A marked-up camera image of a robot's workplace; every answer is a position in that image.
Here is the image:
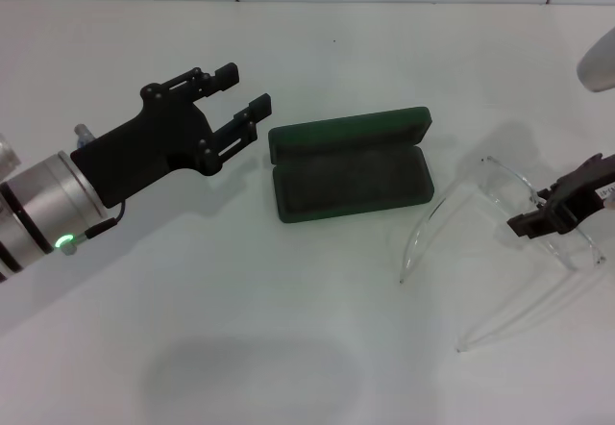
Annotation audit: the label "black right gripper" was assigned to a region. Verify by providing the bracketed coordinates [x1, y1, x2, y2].
[507, 153, 615, 239]

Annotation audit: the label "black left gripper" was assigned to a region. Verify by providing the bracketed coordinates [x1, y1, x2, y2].
[70, 62, 274, 206]

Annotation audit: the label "clear white glasses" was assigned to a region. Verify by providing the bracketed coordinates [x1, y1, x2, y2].
[398, 155, 607, 354]

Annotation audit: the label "green glasses case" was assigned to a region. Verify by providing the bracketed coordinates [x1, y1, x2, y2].
[267, 105, 435, 226]

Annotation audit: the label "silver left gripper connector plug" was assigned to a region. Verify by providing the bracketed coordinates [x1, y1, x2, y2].
[73, 124, 95, 150]

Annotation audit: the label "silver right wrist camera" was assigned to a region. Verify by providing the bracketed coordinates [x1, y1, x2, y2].
[578, 28, 615, 93]

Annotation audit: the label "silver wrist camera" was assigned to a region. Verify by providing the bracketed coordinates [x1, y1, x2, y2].
[578, 28, 615, 93]
[0, 131, 23, 171]

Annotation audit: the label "thin black left gripper cable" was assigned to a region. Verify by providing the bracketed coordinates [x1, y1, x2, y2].
[71, 198, 127, 248]

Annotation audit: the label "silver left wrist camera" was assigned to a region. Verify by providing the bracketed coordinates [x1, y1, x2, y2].
[0, 131, 23, 171]

